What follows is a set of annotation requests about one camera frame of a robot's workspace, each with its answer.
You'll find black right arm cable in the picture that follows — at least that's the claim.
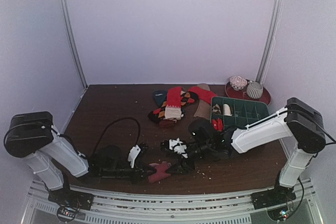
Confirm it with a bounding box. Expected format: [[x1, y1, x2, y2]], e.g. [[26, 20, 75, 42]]
[[317, 121, 336, 146]]

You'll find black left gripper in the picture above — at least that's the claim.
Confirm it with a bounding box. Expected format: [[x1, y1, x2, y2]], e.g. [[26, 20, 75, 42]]
[[101, 162, 156, 186]]

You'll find rolled red sock in tray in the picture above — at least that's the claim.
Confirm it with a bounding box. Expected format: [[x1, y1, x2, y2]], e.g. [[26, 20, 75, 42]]
[[212, 118, 224, 132]]

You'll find red and cream lace sock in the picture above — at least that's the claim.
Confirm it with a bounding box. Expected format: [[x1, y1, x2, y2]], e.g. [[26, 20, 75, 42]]
[[164, 87, 182, 120]]

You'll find long red sock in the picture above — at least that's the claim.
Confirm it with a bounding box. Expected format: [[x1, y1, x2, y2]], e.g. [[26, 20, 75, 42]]
[[188, 86, 217, 104]]

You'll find round controller board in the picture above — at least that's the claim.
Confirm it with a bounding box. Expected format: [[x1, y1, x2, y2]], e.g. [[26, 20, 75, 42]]
[[56, 206, 79, 223], [267, 207, 291, 222]]

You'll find dark red round plate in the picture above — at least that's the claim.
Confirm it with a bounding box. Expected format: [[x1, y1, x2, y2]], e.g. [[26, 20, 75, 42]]
[[225, 82, 271, 105]]

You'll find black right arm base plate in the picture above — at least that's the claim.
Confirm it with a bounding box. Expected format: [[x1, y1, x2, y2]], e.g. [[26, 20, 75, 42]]
[[251, 185, 296, 209]]

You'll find green plastic divided organizer tray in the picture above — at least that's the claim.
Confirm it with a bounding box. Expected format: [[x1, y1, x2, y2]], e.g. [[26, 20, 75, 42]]
[[210, 97, 269, 130]]

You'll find black red yellow argyle sock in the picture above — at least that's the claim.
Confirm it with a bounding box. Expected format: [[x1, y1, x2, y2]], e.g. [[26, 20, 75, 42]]
[[148, 91, 198, 124]]

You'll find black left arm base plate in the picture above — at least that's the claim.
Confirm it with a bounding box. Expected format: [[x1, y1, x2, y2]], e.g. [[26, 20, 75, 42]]
[[48, 188, 94, 210]]

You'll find tan and brown ribbed sock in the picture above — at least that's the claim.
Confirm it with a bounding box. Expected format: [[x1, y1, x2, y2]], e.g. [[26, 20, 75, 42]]
[[194, 83, 211, 120]]

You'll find striped grey ceramic cup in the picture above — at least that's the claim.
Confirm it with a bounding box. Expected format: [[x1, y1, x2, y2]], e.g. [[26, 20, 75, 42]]
[[246, 81, 264, 99]]

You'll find patterned white ceramic bowl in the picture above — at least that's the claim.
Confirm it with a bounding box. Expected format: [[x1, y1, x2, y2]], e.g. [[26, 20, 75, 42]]
[[229, 76, 248, 91]]

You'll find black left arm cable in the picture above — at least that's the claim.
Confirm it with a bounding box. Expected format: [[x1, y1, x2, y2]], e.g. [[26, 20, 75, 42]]
[[90, 117, 141, 156]]

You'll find dark teal sock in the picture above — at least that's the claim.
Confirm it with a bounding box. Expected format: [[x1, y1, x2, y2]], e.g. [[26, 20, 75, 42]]
[[152, 90, 167, 107]]

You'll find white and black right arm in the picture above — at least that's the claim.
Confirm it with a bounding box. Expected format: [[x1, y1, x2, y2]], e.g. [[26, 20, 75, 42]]
[[161, 98, 326, 204]]

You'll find right round controller board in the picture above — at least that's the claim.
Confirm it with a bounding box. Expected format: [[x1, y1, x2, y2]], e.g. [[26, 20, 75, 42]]
[[267, 207, 291, 222]]

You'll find left round controller board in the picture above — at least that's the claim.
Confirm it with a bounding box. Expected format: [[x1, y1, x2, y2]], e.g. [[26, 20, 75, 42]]
[[56, 206, 79, 223]]

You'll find right aluminium corner post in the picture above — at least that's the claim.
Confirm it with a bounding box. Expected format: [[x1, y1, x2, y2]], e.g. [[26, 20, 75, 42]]
[[256, 0, 283, 85]]

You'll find aluminium corner post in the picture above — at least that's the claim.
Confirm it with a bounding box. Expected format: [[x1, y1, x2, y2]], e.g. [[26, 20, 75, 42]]
[[256, 0, 283, 85], [60, 0, 88, 90]]

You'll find rolled argyle sock in tray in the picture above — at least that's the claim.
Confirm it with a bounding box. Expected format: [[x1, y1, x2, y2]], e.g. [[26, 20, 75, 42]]
[[212, 104, 222, 115]]

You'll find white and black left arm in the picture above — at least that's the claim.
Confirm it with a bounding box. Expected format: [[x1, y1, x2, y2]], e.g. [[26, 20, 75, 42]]
[[4, 111, 156, 205]]

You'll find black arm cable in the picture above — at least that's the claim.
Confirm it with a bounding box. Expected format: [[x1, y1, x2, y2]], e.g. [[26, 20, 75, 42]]
[[90, 117, 141, 156], [317, 121, 336, 146]]

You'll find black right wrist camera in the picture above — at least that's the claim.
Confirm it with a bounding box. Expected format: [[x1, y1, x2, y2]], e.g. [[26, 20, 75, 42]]
[[188, 118, 216, 144]]

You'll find left aluminium corner post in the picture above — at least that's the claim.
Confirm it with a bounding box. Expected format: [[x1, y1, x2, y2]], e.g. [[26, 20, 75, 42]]
[[60, 0, 88, 90]]

